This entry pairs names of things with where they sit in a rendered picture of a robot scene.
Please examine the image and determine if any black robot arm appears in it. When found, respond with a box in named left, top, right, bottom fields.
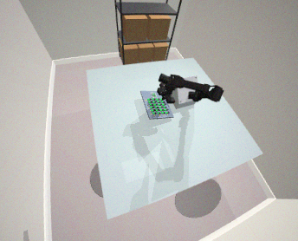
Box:
left=157, top=74, right=224, bottom=102

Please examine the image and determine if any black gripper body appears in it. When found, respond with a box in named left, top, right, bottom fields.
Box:
left=159, top=82, right=175, bottom=104

